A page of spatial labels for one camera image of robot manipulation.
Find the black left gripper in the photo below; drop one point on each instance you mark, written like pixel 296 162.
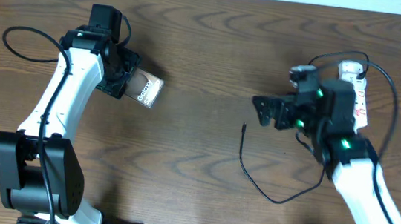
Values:
pixel 133 59

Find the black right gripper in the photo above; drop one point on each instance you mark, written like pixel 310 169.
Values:
pixel 284 106

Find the galaxy smartphone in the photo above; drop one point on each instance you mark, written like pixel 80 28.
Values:
pixel 144 87

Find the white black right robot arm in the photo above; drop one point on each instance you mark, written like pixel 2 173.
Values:
pixel 324 111

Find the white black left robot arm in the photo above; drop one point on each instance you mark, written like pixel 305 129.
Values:
pixel 40 175

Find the white usb charger adapter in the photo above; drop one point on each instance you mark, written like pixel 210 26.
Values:
pixel 352 72

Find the white power strip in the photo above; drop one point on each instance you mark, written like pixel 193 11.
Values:
pixel 360 107

